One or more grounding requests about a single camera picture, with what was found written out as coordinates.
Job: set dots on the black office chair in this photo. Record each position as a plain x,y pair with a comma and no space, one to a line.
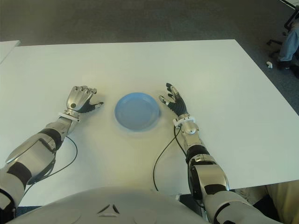
274,42

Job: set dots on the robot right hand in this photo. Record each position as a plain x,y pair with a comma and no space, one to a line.
178,105

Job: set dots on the dark shoe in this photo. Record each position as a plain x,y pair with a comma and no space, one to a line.
283,64

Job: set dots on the blue round plate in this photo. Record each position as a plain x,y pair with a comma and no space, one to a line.
137,112

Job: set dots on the neighbouring white table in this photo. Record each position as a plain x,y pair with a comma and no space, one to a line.
7,49

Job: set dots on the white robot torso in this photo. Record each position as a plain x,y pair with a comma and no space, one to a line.
140,210

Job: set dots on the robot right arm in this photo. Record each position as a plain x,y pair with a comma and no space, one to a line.
210,172

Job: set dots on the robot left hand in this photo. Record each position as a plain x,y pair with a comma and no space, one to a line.
78,99

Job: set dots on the person leg in jeans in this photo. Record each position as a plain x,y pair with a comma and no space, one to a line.
289,44

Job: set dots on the beige trousers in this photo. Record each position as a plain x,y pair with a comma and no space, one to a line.
285,193

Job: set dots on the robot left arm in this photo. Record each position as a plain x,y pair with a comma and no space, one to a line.
35,149

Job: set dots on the small white floor object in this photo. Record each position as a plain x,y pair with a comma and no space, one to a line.
270,65

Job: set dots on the white table corner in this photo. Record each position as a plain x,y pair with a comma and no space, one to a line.
294,2

